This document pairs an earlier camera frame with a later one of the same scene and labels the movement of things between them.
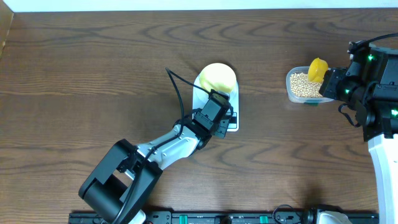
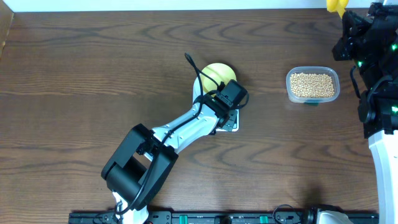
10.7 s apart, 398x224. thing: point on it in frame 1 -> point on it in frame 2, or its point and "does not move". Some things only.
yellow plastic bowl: x=217 y=76 does not move
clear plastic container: x=300 y=89 does not move
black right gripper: x=333 y=76 -> x=354 y=28
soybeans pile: x=300 y=86 does not move
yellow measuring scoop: x=316 y=70 -> x=339 y=5
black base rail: x=223 y=218 does not move
